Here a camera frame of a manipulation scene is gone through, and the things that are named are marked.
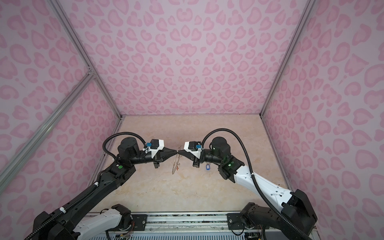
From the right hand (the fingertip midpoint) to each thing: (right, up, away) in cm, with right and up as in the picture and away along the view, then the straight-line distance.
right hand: (180, 151), depth 65 cm
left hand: (-2, +1, +1) cm, 2 cm away
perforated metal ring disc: (-2, -5, +2) cm, 6 cm away
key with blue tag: (+14, -13, +25) cm, 32 cm away
